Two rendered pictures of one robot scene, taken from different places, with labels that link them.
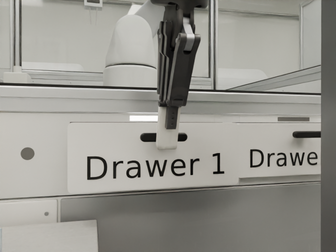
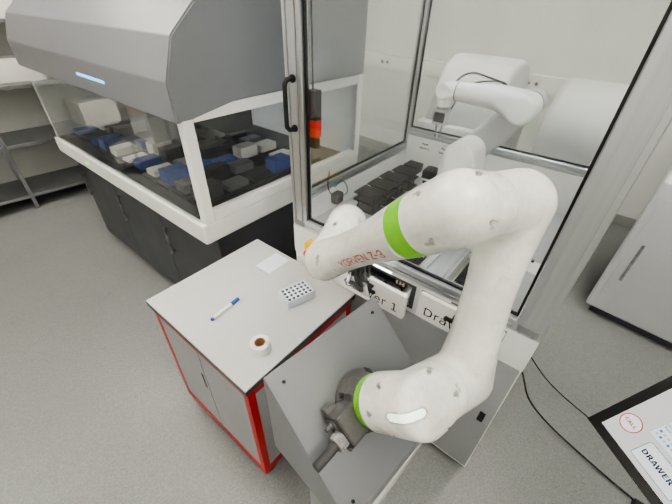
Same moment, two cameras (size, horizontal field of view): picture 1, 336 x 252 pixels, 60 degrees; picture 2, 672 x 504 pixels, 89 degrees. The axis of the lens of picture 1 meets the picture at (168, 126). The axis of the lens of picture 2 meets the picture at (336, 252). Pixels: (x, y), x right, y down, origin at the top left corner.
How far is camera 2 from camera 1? 1.07 m
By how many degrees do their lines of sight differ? 61
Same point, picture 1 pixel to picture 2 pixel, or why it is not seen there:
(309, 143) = not seen: hidden behind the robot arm
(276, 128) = (443, 307)
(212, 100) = (412, 275)
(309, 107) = not seen: hidden behind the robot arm
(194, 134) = (385, 291)
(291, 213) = not seen: hidden behind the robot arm
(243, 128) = (423, 297)
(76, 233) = (340, 297)
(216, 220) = (405, 322)
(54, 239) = (332, 296)
